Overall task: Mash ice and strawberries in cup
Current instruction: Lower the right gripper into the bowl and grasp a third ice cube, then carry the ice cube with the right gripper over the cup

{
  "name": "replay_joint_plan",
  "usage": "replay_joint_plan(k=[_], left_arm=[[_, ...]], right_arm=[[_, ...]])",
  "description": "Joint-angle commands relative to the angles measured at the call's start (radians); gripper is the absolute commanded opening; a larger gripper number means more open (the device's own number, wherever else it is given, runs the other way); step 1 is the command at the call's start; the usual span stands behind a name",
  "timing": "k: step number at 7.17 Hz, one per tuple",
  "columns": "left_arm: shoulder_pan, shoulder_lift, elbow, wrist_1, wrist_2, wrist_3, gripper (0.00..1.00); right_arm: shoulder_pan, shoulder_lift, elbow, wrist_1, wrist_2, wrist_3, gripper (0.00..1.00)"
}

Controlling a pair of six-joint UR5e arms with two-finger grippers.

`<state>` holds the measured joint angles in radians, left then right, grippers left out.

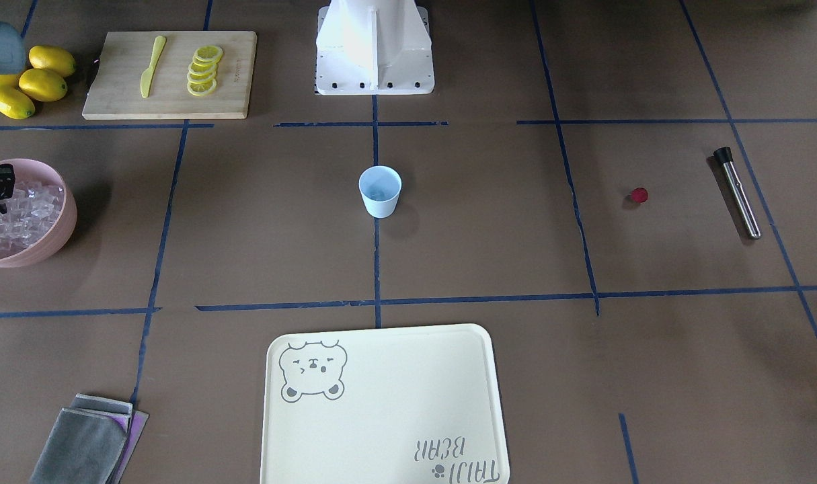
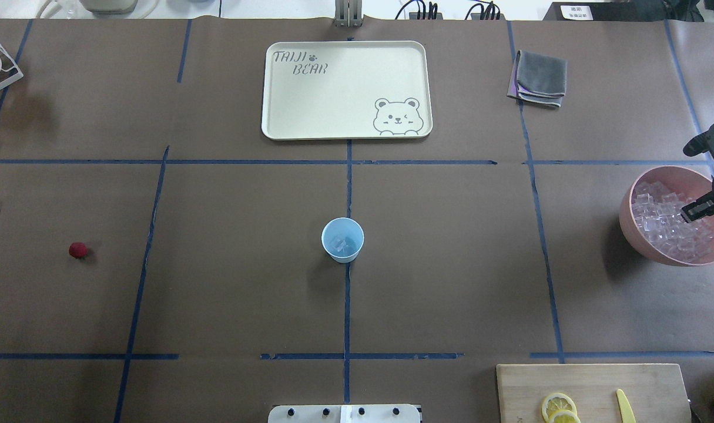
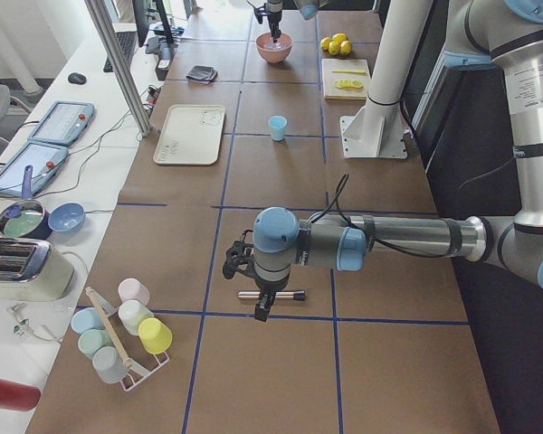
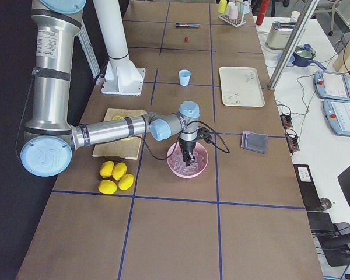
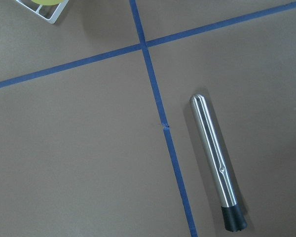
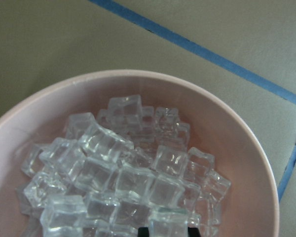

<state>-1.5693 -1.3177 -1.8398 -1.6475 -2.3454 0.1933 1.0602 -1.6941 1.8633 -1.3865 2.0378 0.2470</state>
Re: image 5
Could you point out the steel muddler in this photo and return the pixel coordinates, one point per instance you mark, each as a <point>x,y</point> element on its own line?
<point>232,214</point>

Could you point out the white cup rack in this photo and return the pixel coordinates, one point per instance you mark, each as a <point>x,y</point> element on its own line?
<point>48,13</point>

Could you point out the yellow cup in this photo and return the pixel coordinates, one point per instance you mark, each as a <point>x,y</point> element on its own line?
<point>47,2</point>

